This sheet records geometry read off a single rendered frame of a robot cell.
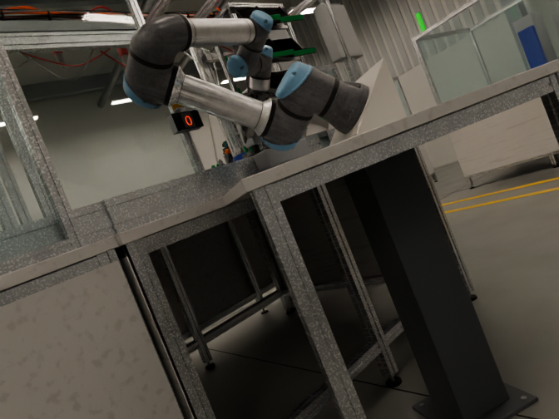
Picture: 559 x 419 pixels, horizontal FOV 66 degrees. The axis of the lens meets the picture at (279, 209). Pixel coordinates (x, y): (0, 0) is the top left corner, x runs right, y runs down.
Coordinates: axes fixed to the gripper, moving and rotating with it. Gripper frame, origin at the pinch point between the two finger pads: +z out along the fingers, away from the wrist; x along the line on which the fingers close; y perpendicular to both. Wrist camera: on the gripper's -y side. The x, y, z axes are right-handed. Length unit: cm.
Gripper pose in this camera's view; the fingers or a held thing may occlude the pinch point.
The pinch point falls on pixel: (251, 138)
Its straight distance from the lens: 174.2
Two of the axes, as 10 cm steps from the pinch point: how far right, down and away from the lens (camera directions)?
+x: 6.9, -3.0, 6.6
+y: 7.2, 4.2, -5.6
